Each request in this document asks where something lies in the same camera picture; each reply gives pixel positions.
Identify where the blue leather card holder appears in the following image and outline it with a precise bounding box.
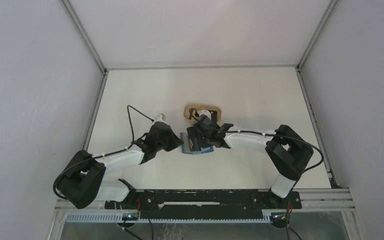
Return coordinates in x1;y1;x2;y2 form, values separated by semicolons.
180;132;214;155

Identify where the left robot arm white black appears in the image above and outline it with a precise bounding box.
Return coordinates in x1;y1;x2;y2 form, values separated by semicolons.
53;121;183;209

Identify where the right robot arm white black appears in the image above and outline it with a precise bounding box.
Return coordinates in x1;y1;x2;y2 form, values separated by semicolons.
186;115;324;208

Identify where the beige oval plastic tray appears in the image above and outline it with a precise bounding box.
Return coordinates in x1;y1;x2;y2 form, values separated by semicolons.
183;103;222;122

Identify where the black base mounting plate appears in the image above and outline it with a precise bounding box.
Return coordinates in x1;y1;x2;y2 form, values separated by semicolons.
121;189;303;210

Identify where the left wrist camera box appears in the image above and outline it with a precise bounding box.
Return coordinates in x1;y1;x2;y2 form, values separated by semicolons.
154;113;166;123

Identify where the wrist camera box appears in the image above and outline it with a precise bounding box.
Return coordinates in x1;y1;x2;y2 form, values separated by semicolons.
196;109;212;118
154;113;166;123

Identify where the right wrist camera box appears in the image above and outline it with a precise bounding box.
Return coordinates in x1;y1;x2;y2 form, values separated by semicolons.
196;109;212;118

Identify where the black left camera cable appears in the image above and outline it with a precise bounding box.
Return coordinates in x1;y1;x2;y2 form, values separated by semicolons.
126;105;156;150

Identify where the black camera cable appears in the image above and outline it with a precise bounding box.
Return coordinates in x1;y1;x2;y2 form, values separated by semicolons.
187;110;325;173
126;105;156;150

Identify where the black right camera cable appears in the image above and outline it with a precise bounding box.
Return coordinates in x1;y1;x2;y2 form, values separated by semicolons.
187;110;325;173

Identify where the white slotted cable duct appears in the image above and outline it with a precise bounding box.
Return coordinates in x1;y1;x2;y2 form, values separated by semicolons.
65;212;272;223

